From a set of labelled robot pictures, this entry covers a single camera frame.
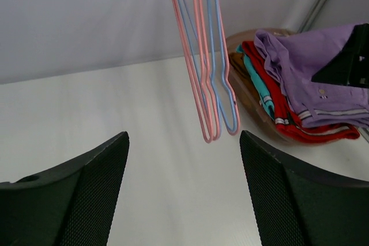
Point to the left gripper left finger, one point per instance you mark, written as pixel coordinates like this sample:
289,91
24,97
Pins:
72,203

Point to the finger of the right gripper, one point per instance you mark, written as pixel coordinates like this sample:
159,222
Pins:
350,66

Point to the aluminium frame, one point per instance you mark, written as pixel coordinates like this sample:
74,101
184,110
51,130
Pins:
312,15

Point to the red trousers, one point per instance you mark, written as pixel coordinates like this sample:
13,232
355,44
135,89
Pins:
286,120

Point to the teal trousers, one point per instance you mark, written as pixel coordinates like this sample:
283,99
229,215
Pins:
265,99

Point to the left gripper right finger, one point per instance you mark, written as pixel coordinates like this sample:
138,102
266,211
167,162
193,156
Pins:
296,203

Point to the pink translucent plastic basket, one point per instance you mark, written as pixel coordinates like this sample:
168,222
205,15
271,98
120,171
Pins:
250,104

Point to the brown trousers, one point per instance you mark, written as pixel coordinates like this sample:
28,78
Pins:
236,60

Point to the pink hanger of brown trousers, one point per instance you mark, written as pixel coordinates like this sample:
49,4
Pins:
211,110

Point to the blue hanger of red trousers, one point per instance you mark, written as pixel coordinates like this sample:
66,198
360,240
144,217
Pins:
213,8

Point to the pink hanger of yellow trousers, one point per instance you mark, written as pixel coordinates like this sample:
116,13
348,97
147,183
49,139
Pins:
206,129

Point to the blue hanger of teal trousers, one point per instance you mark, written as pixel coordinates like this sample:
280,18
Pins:
191,36

